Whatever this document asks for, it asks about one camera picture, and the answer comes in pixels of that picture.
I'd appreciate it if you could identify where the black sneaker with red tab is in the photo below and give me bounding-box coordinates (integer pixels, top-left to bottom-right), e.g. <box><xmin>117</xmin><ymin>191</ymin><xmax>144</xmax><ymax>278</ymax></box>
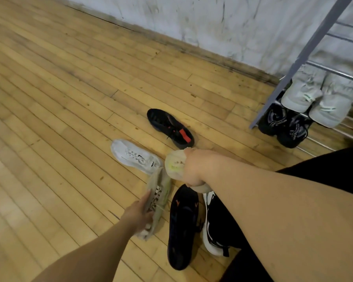
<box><xmin>146</xmin><ymin>108</ymin><xmax>195</xmax><ymax>150</ymax></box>

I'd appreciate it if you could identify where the person's left forearm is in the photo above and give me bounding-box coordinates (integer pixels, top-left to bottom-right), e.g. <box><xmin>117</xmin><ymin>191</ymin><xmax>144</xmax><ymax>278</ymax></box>
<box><xmin>32</xmin><ymin>217</ymin><xmax>133</xmax><ymax>282</ymax></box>

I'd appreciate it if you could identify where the black and white sneaker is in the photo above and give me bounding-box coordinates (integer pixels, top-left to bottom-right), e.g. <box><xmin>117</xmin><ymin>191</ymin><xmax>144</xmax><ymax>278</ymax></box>
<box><xmin>200</xmin><ymin>191</ymin><xmax>233</xmax><ymax>258</ymax></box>

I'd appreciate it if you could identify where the metal shoe rack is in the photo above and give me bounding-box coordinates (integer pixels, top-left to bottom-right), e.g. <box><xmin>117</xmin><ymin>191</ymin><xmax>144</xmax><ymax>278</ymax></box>
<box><xmin>249</xmin><ymin>0</ymin><xmax>353</xmax><ymax>159</ymax></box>

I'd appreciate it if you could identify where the light grey sneaker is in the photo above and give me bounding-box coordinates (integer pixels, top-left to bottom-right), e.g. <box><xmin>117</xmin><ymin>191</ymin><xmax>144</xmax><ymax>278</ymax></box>
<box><xmin>308</xmin><ymin>73</ymin><xmax>353</xmax><ymax>128</ymax></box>
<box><xmin>281</xmin><ymin>65</ymin><xmax>326</xmax><ymax>114</ymax></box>

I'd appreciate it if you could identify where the black sneaker with white print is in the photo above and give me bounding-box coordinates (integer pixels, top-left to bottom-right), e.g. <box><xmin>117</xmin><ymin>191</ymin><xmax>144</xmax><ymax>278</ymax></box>
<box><xmin>277</xmin><ymin>111</ymin><xmax>314</xmax><ymax>149</ymax></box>
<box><xmin>257</xmin><ymin>90</ymin><xmax>289</xmax><ymax>136</ymax></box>

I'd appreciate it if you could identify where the person's right forearm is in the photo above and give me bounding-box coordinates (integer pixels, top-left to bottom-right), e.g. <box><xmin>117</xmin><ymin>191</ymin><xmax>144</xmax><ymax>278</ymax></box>
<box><xmin>204</xmin><ymin>154</ymin><xmax>353</xmax><ymax>282</ymax></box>

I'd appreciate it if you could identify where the dark sneaker with orange marks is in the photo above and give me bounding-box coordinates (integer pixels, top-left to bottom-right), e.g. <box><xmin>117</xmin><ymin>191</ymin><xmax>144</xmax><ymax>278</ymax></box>
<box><xmin>167</xmin><ymin>184</ymin><xmax>201</xmax><ymax>271</ymax></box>

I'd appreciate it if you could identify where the person's left hand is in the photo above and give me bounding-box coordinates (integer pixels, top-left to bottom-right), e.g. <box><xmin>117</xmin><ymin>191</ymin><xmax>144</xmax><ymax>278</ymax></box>
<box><xmin>119</xmin><ymin>189</ymin><xmax>155</xmax><ymax>235</ymax></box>

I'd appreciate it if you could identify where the person's right hand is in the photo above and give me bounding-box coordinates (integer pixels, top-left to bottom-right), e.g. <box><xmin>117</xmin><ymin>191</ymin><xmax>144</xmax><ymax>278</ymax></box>
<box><xmin>182</xmin><ymin>148</ymin><xmax>222</xmax><ymax>188</ymax></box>

